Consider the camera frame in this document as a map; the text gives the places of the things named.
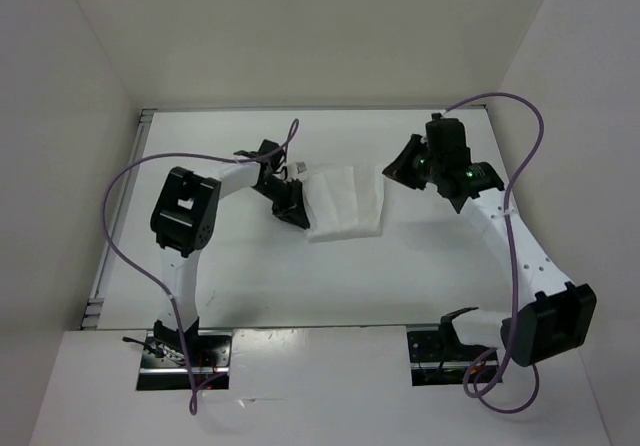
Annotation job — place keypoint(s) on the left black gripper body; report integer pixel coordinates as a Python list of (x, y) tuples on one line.
[(271, 188)]

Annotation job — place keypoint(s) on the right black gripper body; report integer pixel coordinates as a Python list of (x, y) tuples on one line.
[(436, 164)]

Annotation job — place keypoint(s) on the white fabric skirt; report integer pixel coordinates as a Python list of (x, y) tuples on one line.
[(344, 202)]

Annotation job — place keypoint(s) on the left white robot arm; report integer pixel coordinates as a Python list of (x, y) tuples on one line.
[(183, 222)]

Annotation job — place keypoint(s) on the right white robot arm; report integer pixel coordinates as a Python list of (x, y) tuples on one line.
[(553, 314)]

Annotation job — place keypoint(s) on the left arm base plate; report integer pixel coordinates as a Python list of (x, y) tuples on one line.
[(163, 370)]

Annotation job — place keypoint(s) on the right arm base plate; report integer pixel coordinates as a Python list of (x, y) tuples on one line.
[(433, 362)]

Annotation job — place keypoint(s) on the aluminium table edge rail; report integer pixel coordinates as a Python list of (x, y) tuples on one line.
[(120, 194)]

